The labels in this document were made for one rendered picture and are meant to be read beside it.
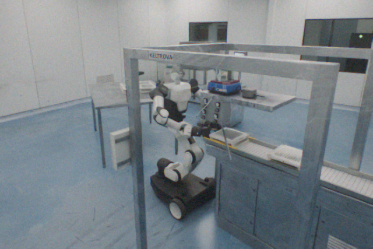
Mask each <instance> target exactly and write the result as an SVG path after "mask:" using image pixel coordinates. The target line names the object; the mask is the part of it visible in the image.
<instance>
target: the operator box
mask: <svg viewBox="0 0 373 249"><path fill-rule="evenodd" d="M110 139H111V152H112V165H113V169H115V170H117V171H118V170H120V169H123V168H124V167H127V166H130V165H131V150H130V140H129V128H125V129H122V130H119V131H116V132H112V133H110Z"/></svg>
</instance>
